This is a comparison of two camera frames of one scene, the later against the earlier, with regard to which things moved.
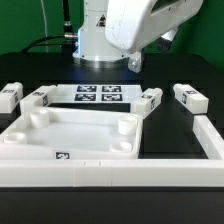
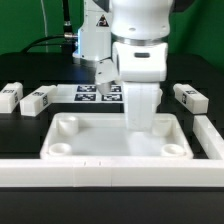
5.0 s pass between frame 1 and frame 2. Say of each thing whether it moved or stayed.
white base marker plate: stayed
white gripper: moved
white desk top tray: moved
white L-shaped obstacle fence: stayed
